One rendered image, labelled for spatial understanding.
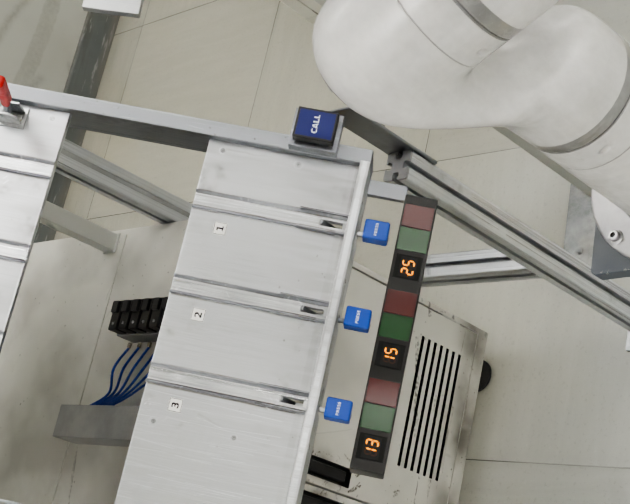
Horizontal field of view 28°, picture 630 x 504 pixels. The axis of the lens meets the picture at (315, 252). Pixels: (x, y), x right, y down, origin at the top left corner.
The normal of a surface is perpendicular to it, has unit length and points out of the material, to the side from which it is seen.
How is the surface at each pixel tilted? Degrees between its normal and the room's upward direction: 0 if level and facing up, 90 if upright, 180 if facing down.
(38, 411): 0
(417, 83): 92
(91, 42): 90
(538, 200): 0
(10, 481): 0
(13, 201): 42
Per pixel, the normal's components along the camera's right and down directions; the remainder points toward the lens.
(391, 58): -0.16, 0.53
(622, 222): -0.69, -0.36
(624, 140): 0.36, 0.59
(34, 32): 0.70, -0.07
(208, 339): -0.04, -0.32
